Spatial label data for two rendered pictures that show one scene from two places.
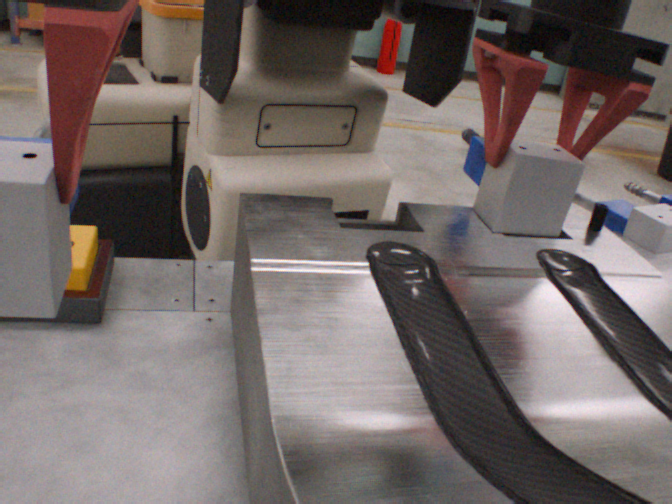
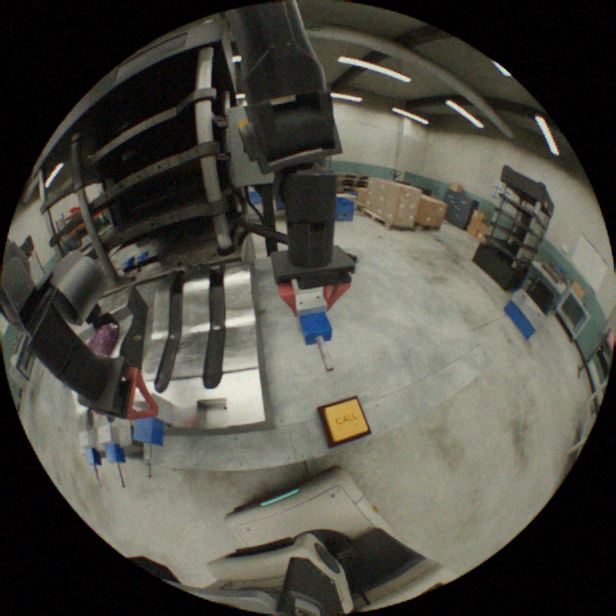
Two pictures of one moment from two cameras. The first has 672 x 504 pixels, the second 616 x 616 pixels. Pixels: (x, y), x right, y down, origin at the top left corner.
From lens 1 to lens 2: 0.43 m
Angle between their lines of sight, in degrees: 108
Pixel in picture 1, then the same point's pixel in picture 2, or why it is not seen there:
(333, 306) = (237, 355)
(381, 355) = (230, 341)
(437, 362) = (218, 345)
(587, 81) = not seen: hidden behind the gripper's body
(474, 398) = (215, 336)
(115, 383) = (302, 384)
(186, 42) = not seen: outside the picture
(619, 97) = not seen: hidden behind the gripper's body
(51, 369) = (321, 385)
